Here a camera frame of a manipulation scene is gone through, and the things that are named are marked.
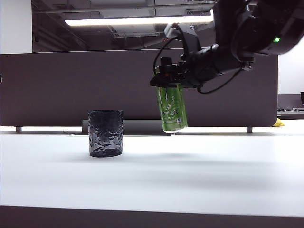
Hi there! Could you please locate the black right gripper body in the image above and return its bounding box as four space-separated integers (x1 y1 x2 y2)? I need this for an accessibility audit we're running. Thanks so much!
179 44 255 88

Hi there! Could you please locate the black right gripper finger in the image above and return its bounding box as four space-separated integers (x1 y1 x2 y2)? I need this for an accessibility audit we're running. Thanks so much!
156 57 185 77
149 74 185 88

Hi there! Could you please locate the green Monster energy can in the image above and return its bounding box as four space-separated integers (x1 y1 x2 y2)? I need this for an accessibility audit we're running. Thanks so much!
155 66 189 133

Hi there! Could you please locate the dark textured glass cup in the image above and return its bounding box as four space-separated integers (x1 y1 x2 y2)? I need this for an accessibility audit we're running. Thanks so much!
88 110 124 158

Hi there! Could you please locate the long ceiling light strip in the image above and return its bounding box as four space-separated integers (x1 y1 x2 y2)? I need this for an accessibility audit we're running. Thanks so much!
64 15 214 27

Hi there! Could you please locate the dark grey desk divider panel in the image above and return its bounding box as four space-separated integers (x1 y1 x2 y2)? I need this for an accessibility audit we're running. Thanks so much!
0 48 279 128

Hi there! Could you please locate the background office desk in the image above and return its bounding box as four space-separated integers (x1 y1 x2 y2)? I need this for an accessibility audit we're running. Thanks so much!
276 108 304 120

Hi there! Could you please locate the thin black camera cable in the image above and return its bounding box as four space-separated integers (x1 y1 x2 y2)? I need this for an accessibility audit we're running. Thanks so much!
152 35 179 75

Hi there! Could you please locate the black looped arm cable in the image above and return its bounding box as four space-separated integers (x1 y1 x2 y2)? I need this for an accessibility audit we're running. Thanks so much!
196 62 252 94

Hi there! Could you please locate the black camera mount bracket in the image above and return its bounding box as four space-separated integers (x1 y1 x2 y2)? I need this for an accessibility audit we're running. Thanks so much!
177 23 203 59

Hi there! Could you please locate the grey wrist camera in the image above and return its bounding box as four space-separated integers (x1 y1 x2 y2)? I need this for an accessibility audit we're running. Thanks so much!
163 23 181 40

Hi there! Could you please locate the grey cable tray flap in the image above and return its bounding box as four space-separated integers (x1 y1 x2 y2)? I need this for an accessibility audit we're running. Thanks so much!
82 119 172 137

